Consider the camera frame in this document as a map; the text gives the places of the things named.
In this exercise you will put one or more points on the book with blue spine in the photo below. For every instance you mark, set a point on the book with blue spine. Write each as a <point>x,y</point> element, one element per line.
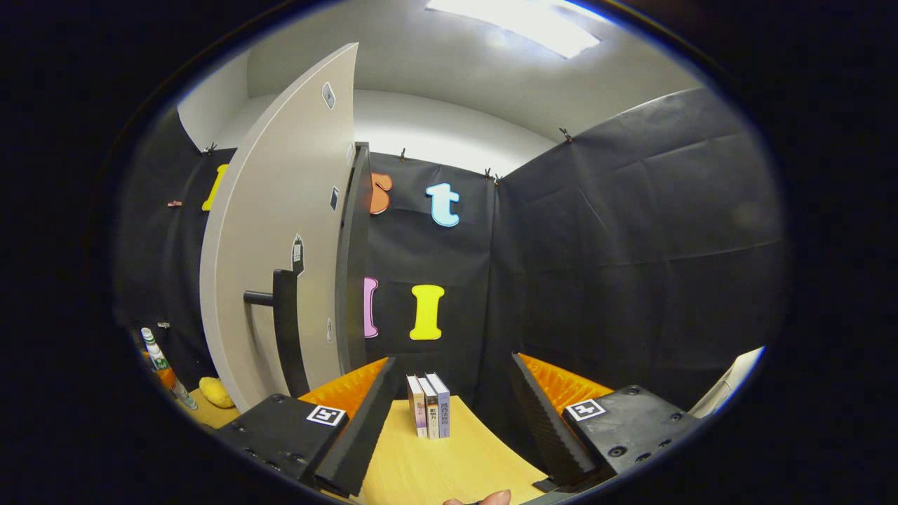
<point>444,410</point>

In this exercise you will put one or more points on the black backdrop cloth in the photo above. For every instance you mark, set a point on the black backdrop cloth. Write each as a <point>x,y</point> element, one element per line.
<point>631,245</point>

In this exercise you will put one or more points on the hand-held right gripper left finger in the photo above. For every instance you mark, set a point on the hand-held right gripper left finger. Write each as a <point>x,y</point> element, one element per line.
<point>361,428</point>

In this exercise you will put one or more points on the yellow soft lump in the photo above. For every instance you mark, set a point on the yellow soft lump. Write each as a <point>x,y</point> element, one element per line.
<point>216,393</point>

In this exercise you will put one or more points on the dark grey cabinet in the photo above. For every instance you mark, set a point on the dark grey cabinet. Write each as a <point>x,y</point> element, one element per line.
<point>354,245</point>

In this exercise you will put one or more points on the long ceiling light panel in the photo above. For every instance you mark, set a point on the long ceiling light panel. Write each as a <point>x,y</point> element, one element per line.
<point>519,21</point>

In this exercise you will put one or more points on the beige cabinet door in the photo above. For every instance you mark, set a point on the beige cabinet door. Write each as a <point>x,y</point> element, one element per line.
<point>273,210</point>

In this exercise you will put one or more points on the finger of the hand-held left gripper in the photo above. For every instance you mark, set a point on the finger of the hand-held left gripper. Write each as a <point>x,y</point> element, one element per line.
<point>168,379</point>

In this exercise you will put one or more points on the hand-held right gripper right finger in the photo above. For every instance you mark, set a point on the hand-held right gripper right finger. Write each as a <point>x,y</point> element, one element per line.
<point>547,428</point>

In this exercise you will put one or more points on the book with grey spine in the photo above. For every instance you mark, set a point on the book with grey spine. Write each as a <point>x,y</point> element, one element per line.
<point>431,414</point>

